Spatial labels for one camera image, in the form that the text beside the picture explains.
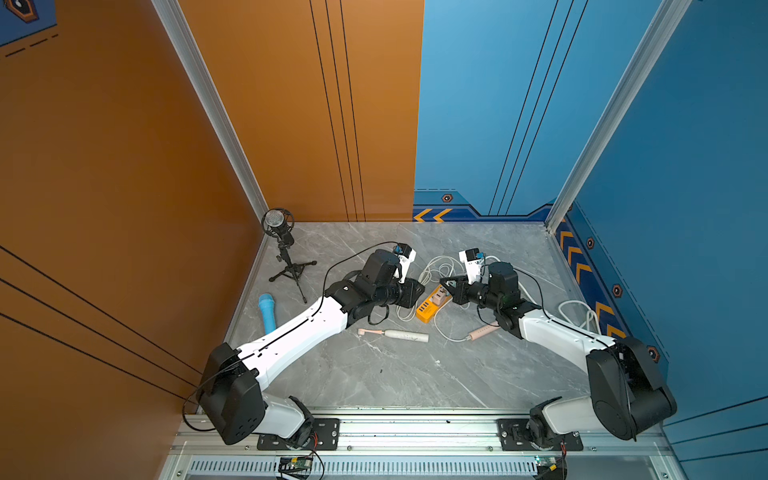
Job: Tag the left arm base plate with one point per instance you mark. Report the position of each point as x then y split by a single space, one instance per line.
318 434

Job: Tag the black microphone on tripod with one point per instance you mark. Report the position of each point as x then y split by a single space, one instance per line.
278 223

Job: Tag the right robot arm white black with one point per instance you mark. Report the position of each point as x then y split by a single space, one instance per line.
627 392

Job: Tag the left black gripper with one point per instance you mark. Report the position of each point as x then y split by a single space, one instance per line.
409 296

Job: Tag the aluminium rail frame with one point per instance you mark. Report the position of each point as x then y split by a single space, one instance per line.
419 444

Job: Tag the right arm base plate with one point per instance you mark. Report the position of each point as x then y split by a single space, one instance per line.
510 433

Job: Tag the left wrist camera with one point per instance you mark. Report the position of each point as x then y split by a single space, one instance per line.
406 256

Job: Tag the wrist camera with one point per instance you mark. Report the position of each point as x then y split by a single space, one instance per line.
474 261
406 256

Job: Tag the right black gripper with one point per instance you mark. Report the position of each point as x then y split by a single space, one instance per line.
459 291

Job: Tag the green circuit board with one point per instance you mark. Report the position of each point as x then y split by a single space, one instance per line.
552 469
294 467

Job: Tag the orange power strip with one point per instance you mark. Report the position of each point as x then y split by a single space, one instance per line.
427 310

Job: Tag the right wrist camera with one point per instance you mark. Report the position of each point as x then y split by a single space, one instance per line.
474 261

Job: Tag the blue handheld microphone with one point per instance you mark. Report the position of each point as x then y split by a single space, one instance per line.
266 304

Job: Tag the white electric toothbrush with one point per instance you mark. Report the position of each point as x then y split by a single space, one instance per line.
396 334

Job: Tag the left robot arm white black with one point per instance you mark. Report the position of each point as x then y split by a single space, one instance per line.
232 388

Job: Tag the right green circuit board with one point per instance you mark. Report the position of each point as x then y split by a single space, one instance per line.
552 469

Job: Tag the pink electric toothbrush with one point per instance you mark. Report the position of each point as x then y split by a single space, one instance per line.
483 331

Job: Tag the pink charger adapter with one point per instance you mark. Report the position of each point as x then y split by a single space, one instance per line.
440 296

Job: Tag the left green circuit board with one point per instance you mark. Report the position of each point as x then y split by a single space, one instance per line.
294 467

